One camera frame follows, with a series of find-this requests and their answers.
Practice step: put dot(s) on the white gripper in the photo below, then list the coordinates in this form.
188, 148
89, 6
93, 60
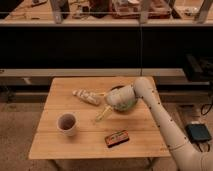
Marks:
114, 98

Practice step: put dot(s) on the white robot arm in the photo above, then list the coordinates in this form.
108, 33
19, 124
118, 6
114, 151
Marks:
186, 157

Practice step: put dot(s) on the beige plush toy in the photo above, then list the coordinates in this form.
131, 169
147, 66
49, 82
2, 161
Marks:
87, 96

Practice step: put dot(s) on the green plate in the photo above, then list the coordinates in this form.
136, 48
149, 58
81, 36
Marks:
127, 106

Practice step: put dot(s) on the black orange snack box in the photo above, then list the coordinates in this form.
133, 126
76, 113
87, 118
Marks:
117, 138

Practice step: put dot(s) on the wooden table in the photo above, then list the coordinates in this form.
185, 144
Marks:
83, 137

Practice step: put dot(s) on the black power adapter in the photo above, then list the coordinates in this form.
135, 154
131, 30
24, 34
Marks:
198, 133

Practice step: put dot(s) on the black box on shelf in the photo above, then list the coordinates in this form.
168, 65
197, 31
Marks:
198, 69

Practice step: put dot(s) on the long wooden workbench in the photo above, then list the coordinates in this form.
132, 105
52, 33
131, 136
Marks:
106, 13

